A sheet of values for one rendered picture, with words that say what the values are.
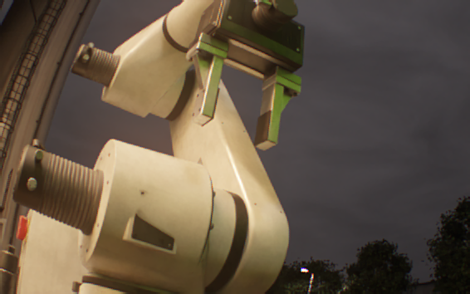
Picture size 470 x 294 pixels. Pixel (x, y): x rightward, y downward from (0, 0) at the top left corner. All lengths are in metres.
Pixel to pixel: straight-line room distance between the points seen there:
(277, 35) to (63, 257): 0.98
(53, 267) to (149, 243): 0.70
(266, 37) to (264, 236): 0.43
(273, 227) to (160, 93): 0.75
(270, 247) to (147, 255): 0.28
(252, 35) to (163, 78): 0.66
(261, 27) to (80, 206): 0.55
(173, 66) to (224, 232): 0.77
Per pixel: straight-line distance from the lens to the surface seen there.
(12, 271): 1.27
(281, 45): 1.15
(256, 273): 1.13
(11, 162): 13.33
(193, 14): 1.58
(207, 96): 1.04
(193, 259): 1.03
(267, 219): 1.15
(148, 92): 1.73
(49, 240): 1.63
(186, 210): 1.02
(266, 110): 1.13
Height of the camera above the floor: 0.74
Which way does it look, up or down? 23 degrees up
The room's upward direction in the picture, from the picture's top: 11 degrees clockwise
